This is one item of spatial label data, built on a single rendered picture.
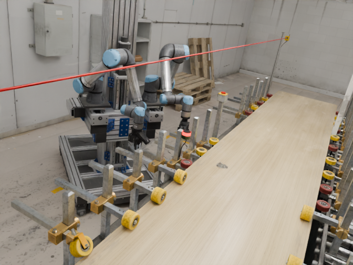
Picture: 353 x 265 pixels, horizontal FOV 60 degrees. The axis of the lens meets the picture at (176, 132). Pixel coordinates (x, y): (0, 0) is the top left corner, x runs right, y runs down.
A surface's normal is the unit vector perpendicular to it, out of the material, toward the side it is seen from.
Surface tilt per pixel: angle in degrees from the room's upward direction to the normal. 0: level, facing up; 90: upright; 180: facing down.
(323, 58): 90
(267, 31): 90
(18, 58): 90
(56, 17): 90
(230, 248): 0
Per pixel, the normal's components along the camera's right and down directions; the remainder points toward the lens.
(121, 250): 0.14, -0.91
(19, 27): 0.82, 0.32
